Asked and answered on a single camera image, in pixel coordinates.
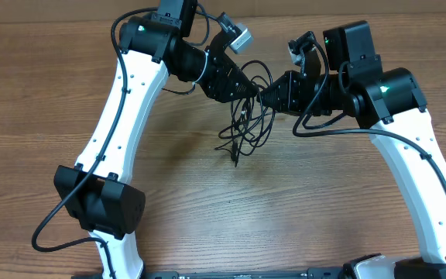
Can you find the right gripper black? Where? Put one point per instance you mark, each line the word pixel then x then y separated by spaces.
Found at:
pixel 286 87

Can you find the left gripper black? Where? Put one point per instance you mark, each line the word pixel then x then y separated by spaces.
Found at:
pixel 224 94

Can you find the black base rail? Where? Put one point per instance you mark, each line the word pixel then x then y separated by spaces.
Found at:
pixel 310 273

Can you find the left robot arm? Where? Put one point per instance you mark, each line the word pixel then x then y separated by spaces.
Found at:
pixel 151 45

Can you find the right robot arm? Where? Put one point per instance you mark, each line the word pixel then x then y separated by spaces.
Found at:
pixel 344 76

